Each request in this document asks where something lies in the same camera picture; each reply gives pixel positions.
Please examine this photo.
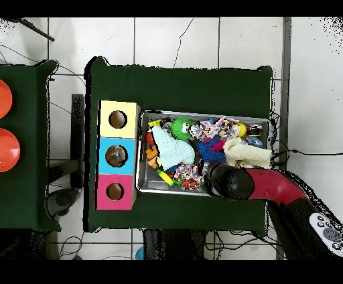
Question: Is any orange bowl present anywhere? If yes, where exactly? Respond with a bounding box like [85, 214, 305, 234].
[0, 79, 13, 120]
[0, 128, 21, 173]

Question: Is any blue spiky ball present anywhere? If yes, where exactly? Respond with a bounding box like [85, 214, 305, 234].
[197, 142, 228, 164]

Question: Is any cream waffle cloth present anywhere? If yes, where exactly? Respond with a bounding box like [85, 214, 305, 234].
[222, 137, 274, 169]

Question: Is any orange striped tiger toy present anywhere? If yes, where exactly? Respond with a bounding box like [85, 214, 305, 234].
[181, 179, 202, 192]

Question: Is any side table with green cloth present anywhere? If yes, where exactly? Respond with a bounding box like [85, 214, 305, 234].
[0, 60, 60, 232]

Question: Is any black rod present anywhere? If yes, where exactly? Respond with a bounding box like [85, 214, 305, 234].
[15, 18, 56, 42]

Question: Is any black power cable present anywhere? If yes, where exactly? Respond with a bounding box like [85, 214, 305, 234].
[270, 149, 343, 163]

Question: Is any wire mesh bin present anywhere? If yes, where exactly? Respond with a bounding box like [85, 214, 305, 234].
[136, 111, 271, 200]

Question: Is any green fuzzy toy with eyes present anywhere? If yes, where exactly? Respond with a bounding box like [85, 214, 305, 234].
[171, 117, 196, 141]

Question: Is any wooden box with three holes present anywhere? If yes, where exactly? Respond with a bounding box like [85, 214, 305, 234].
[95, 100, 141, 211]

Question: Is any mint green waffle cloth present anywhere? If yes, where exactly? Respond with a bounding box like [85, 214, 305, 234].
[151, 125, 196, 171]

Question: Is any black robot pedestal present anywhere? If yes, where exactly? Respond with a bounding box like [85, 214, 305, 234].
[142, 229, 209, 261]

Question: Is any orange plastic building block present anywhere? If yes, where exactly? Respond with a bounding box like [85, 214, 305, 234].
[144, 145, 161, 170]

